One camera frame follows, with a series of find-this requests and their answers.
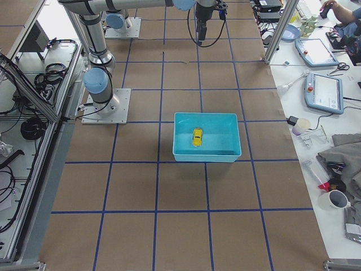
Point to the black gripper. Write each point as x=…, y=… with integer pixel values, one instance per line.
x=203, y=12

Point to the yellow beetle toy car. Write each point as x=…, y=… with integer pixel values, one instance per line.
x=197, y=137

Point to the person's hand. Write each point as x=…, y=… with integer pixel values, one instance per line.
x=341, y=13

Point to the light blue plastic bin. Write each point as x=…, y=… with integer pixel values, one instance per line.
x=220, y=139

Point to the upper teach pendant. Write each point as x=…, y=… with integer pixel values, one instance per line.
x=315, y=53

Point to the teach pendant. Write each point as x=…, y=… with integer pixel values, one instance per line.
x=324, y=93
x=315, y=53

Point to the lower teach pendant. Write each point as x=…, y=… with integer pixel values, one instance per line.
x=324, y=93

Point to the white paper cup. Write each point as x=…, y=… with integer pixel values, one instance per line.
x=301, y=126

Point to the black scissors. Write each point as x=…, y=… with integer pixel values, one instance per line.
x=342, y=66

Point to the grey cloth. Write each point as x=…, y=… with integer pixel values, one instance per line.
x=346, y=150

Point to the white mug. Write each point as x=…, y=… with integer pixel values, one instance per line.
x=333, y=200

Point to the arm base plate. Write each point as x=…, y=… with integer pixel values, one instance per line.
x=114, y=112
x=132, y=33

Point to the aluminium frame post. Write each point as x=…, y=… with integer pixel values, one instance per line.
x=282, y=24

